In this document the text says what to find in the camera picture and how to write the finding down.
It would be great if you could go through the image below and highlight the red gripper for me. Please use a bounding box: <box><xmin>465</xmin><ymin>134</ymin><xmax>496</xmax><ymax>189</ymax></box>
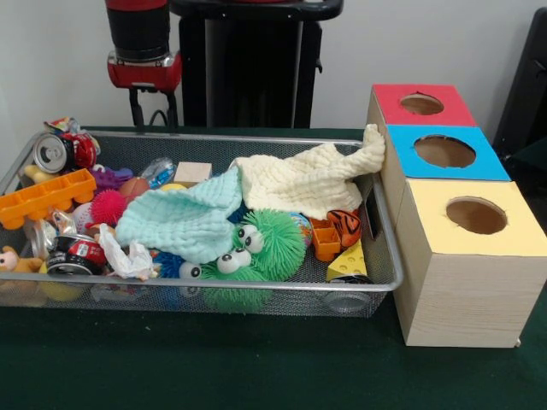
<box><xmin>107</xmin><ymin>51</ymin><xmax>183</xmax><ymax>130</ymax></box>

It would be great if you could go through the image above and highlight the mint green muslin cloth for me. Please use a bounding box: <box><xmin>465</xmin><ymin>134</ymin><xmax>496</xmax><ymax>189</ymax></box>
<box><xmin>115</xmin><ymin>167</ymin><xmax>246</xmax><ymax>266</ymax></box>

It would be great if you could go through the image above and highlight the cream muslin cloth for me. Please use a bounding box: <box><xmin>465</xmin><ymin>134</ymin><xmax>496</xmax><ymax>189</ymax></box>
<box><xmin>235</xmin><ymin>124</ymin><xmax>387</xmax><ymax>221</ymax></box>

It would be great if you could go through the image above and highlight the shallow clear mesh bin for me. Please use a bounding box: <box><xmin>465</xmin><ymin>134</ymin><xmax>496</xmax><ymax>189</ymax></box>
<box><xmin>0</xmin><ymin>130</ymin><xmax>405</xmax><ymax>319</ymax></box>

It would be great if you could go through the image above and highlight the wooden box with three holes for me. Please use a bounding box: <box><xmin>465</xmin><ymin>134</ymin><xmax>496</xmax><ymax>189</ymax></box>
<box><xmin>365</xmin><ymin>83</ymin><xmax>547</xmax><ymax>349</ymax></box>

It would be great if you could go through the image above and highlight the small wooden cube block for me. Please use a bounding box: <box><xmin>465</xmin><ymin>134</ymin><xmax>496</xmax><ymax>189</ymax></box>
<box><xmin>174</xmin><ymin>161</ymin><xmax>213</xmax><ymax>185</ymax></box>

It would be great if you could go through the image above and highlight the pink spiky ball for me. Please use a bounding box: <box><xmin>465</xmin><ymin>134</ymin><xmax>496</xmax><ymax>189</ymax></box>
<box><xmin>91</xmin><ymin>189</ymin><xmax>130</xmax><ymax>226</ymax></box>

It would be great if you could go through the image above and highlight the orange plastic toy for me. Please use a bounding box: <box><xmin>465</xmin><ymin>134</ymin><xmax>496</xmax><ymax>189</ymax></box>
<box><xmin>0</xmin><ymin>168</ymin><xmax>97</xmax><ymax>231</ymax></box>

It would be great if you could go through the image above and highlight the red and black soda can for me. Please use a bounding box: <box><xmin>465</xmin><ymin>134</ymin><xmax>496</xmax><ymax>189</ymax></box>
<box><xmin>45</xmin><ymin>234</ymin><xmax>108</xmax><ymax>278</ymax></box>

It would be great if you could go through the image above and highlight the large green spiky ball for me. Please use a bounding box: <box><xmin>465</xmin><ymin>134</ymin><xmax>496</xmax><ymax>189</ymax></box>
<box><xmin>235</xmin><ymin>208</ymin><xmax>307</xmax><ymax>281</ymax></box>

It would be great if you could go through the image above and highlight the small green spiky ball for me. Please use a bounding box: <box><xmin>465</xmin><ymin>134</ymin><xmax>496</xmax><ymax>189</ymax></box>
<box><xmin>199</xmin><ymin>249</ymin><xmax>266</xmax><ymax>313</ymax></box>

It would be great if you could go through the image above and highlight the orange toy block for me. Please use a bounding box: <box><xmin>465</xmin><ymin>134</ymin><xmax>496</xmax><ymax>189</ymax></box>
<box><xmin>309</xmin><ymin>218</ymin><xmax>343</xmax><ymax>261</ymax></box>

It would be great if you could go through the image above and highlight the orange tiger plush toy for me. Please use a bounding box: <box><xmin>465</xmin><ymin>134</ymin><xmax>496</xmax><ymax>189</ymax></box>
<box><xmin>327</xmin><ymin>209</ymin><xmax>363</xmax><ymax>250</ymax></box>

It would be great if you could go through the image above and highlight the yellow cheese wedge toy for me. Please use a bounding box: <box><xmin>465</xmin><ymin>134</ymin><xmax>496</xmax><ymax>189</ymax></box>
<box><xmin>326</xmin><ymin>239</ymin><xmax>369</xmax><ymax>283</ymax></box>

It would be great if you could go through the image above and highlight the black cable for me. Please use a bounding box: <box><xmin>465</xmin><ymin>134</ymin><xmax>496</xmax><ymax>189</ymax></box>
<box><xmin>147</xmin><ymin>109</ymin><xmax>170</xmax><ymax>129</ymax></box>

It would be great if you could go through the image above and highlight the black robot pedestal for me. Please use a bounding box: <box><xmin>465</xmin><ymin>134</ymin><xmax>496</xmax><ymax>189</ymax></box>
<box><xmin>174</xmin><ymin>13</ymin><xmax>324</xmax><ymax>129</ymax></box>

